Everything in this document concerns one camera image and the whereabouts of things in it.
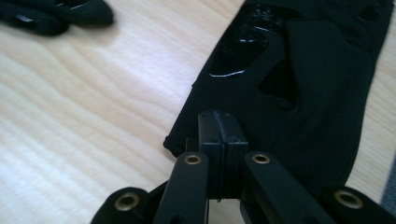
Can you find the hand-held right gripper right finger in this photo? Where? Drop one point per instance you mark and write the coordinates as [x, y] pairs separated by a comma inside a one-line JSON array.
[[234, 161]]

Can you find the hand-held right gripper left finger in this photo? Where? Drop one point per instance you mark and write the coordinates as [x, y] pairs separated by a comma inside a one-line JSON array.
[[210, 155]]

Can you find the black glove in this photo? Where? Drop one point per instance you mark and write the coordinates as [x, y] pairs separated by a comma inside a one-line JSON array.
[[59, 14], [317, 93]]

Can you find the grey knitted cloth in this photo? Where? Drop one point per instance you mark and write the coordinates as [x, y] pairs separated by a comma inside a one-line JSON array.
[[389, 193]]

